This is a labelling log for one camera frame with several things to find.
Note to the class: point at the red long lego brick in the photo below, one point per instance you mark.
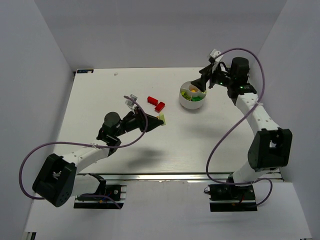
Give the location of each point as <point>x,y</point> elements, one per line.
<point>152,101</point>

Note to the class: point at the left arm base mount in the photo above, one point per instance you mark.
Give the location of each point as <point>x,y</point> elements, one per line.
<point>92,191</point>

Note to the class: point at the left blue corner sticker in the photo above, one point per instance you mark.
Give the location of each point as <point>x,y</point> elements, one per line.
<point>84,71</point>

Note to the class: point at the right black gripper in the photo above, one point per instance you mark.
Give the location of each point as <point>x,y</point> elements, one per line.
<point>211,78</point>

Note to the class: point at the white round divided container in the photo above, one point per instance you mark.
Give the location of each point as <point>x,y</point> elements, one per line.
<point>191,105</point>

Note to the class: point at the dark green lego brick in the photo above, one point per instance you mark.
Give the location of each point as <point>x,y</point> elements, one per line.
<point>196,99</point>

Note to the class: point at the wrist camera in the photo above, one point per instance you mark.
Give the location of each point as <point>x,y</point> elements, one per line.
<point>130,101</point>
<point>215,56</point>

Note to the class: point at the red square lego brick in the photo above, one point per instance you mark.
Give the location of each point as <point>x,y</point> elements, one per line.
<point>159,107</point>

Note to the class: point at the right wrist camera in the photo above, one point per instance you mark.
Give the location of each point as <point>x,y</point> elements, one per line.
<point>215,56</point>

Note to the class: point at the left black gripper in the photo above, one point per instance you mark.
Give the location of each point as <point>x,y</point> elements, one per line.
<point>140,120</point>

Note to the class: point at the light green small lego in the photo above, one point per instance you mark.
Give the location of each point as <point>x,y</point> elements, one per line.
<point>161,117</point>

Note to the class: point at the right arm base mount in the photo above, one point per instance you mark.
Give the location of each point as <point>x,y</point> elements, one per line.
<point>231,198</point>

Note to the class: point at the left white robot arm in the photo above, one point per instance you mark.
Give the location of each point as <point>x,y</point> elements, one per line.
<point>59,177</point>

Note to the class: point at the yellow and green lego stack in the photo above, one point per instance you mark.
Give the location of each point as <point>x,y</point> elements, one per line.
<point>193,88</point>

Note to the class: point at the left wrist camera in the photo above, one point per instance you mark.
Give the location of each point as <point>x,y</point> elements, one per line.
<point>130,101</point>

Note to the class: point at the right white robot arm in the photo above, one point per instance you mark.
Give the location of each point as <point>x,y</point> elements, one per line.
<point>271,145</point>

